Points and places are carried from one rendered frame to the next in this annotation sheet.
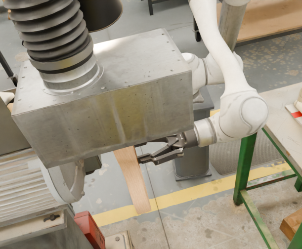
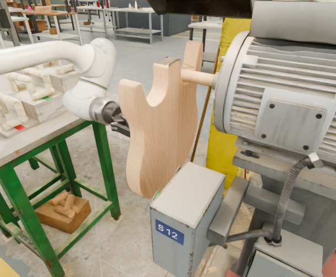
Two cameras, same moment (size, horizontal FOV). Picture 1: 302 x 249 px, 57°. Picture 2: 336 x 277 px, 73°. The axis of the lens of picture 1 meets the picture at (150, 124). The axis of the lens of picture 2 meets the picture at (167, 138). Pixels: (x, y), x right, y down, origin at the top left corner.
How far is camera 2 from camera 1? 1.20 m
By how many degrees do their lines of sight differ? 95
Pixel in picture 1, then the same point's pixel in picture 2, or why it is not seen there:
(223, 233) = (102, 269)
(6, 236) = not seen: hidden behind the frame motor
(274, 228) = not seen: hidden behind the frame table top
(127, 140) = (203, 8)
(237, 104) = (108, 43)
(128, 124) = not seen: outside the picture
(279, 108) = (9, 139)
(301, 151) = (65, 120)
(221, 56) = (47, 44)
